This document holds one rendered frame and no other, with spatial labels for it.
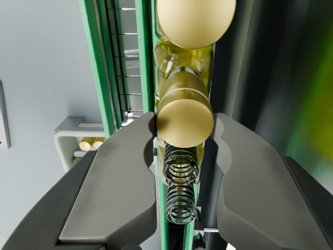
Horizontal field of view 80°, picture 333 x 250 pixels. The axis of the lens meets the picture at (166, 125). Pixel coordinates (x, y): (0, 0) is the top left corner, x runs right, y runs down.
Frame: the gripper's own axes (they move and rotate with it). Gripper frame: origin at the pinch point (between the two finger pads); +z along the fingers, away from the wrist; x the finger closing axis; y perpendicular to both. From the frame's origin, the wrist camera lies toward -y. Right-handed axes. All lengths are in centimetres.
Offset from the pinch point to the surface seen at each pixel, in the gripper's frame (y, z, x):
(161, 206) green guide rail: 34.4, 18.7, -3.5
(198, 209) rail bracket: 43, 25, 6
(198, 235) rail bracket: 43.3, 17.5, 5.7
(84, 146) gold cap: 29, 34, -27
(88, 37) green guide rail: -1.7, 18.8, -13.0
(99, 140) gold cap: 27.5, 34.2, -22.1
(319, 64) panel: -1.0, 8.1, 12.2
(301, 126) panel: 5.0, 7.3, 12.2
